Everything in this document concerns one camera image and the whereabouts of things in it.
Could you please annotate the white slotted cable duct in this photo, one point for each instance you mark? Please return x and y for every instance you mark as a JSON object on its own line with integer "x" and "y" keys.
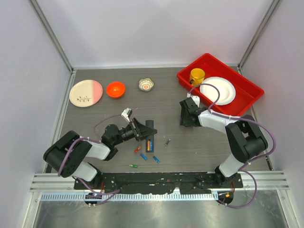
{"x": 86, "y": 196}

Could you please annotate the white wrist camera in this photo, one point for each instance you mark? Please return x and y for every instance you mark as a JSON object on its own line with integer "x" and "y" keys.
{"x": 126, "y": 114}
{"x": 195, "y": 99}

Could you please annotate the orange plastic bowl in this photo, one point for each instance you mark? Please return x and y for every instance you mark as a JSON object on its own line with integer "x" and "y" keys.
{"x": 115, "y": 90}

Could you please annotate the red plastic bin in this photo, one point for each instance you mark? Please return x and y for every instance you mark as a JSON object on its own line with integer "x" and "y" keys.
{"x": 237, "y": 94}

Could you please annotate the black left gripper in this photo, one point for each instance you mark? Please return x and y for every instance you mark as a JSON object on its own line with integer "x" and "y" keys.
{"x": 141, "y": 131}

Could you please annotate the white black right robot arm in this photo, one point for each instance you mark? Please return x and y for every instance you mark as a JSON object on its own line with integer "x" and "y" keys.
{"x": 245, "y": 138}

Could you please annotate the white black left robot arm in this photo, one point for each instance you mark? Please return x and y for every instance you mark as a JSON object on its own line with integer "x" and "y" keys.
{"x": 67, "y": 155}

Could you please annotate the aluminium frame post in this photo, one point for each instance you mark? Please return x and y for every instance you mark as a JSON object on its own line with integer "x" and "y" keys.
{"x": 49, "y": 31}
{"x": 259, "y": 31}

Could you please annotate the black remote control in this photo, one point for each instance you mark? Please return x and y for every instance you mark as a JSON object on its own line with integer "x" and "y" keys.
{"x": 150, "y": 124}

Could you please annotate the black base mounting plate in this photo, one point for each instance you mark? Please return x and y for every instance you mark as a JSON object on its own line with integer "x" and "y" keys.
{"x": 159, "y": 183}

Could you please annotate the aluminium front frame rail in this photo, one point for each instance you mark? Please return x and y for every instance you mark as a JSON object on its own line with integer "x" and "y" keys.
{"x": 266, "y": 180}

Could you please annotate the pink cream floral plate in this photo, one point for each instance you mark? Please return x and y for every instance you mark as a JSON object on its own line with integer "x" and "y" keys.
{"x": 85, "y": 93}

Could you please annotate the white paper plate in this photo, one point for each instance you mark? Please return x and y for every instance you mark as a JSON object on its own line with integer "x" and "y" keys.
{"x": 227, "y": 91}

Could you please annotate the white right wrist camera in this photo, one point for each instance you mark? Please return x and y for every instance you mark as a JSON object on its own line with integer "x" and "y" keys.
{"x": 195, "y": 99}

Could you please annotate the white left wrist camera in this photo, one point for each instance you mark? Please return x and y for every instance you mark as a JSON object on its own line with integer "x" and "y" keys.
{"x": 126, "y": 114}

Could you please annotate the small patterned ceramic bowl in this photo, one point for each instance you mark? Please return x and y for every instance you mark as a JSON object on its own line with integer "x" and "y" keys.
{"x": 145, "y": 84}

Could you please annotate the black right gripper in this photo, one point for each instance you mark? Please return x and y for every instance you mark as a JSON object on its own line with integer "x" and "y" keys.
{"x": 183, "y": 120}

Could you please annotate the aluminium right frame post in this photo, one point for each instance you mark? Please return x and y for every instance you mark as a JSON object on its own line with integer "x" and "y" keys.
{"x": 259, "y": 31}

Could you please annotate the yellow mug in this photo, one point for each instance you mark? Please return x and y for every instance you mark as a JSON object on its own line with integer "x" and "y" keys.
{"x": 197, "y": 76}

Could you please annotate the aluminium left frame post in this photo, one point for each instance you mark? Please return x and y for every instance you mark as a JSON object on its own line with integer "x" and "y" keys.
{"x": 49, "y": 31}

